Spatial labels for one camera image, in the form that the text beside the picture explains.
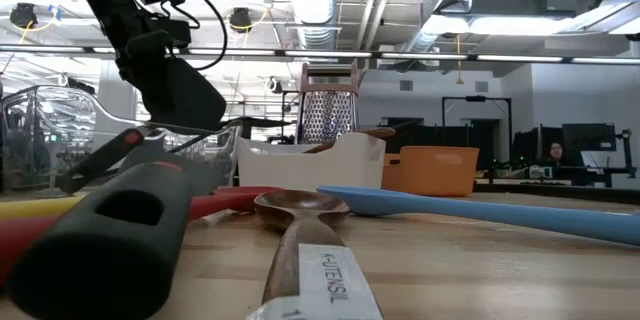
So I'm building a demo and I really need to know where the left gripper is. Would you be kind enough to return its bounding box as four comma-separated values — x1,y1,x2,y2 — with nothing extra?
115,17,228,132

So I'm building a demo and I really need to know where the red slotted spatula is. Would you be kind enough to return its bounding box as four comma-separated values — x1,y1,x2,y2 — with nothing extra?
0,185,285,289

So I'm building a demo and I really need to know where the dark wooden spoon white label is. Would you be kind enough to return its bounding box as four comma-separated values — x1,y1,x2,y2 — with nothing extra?
247,188,384,320

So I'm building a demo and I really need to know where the black spatula yellow handle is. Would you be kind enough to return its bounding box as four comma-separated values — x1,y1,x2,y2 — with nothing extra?
0,193,84,222

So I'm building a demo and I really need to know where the wide black spatula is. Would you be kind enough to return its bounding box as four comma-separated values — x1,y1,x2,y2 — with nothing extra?
7,152,237,320

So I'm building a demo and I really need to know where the long blue silicone spoon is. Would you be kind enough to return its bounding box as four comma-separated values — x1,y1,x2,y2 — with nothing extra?
316,184,640,247

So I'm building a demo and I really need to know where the white pillar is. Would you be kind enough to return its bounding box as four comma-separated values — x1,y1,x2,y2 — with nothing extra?
96,59,137,126

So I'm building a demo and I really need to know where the black ceiling spotlight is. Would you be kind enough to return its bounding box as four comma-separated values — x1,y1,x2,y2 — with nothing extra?
9,2,39,30
228,6,254,35

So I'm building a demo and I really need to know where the clear plastic bin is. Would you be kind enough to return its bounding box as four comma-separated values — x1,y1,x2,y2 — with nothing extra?
0,84,242,199

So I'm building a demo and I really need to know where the pink metal box grater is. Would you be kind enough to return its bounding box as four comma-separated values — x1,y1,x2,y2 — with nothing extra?
295,62,361,146

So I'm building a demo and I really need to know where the white plastic bin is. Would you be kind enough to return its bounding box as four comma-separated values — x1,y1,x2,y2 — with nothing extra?
236,132,387,192

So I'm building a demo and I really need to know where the long LED light bar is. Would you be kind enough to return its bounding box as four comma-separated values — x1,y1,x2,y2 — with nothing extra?
0,44,640,66

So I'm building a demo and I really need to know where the orange plastic bin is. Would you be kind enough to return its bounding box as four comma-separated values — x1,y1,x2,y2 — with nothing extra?
382,145,480,198

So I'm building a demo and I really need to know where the person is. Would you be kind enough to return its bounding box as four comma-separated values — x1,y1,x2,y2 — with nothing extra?
544,141,567,166

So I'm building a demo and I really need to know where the black desk monitor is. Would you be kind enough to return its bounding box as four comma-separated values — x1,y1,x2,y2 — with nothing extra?
562,122,617,154

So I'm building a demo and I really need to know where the straight silver spiral duct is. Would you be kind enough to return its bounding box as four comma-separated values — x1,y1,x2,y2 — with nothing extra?
285,0,347,52

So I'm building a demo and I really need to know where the yellow hanging cable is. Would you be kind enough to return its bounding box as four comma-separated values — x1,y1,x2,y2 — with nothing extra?
453,33,465,86

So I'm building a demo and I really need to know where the black metal frame rig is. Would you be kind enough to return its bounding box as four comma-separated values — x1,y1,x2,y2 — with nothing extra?
441,95,514,171

